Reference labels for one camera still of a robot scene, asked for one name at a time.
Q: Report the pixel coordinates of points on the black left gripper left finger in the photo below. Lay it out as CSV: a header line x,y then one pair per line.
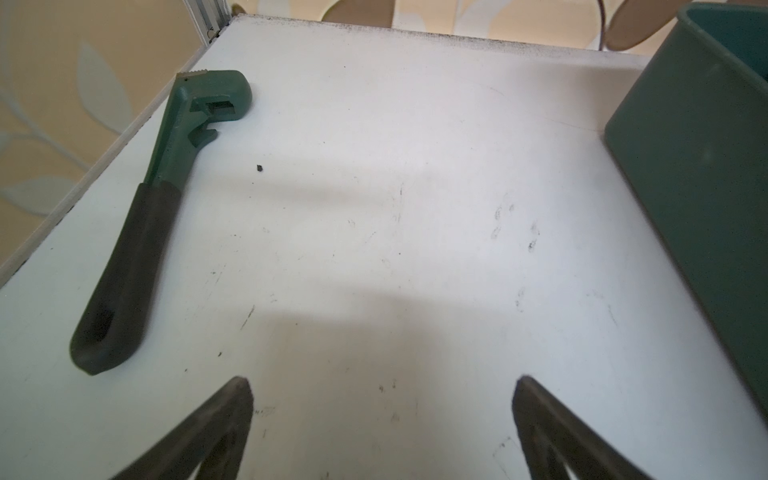
x,y
208,444

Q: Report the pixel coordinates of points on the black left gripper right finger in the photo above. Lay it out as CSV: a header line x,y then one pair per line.
x,y
556,443

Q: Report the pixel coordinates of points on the green plastic organizer tray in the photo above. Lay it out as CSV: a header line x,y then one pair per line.
x,y
691,140

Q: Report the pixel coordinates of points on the green pipe wrench black handle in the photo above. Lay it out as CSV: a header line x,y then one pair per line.
x,y
115,319

